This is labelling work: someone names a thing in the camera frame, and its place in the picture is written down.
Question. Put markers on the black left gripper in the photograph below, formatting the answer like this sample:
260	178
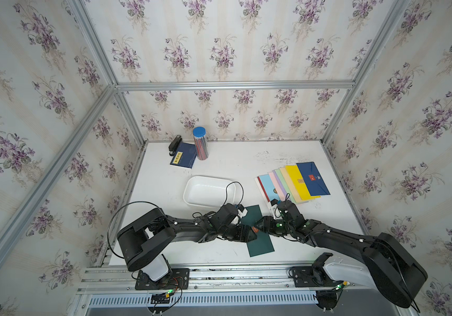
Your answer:
246	236

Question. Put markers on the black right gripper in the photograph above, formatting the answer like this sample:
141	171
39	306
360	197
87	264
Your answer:
265	225

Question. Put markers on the dark green envelope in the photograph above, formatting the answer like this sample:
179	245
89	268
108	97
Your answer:
262	244

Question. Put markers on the yellow envelope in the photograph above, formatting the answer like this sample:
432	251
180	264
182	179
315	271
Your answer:
299	183

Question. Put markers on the white plastic storage box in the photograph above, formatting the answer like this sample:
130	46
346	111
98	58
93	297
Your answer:
210	193

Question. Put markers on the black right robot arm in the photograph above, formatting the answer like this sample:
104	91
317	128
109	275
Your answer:
395	272

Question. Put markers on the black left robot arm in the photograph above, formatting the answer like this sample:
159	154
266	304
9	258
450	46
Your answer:
143	241

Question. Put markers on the light blue envelope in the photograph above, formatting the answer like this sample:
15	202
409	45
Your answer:
268	187

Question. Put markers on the tan beige envelope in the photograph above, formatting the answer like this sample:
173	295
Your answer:
292	189

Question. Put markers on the white red-striped envelope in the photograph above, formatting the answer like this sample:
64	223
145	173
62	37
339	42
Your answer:
262	191

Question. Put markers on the light green envelope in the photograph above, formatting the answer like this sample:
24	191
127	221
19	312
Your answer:
284	185

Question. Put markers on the dark blue book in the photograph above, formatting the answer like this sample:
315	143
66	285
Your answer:
185	155

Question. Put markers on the blue-lidded pencil tube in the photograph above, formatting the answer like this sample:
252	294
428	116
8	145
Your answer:
200	141

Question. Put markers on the black stapler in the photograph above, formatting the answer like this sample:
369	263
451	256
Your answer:
173	147

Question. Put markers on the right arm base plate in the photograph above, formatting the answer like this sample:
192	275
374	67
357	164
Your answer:
311	277

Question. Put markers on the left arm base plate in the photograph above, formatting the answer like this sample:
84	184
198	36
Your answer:
175	279

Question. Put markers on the aluminium mounting rail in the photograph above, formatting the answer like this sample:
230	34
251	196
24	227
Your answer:
117	279

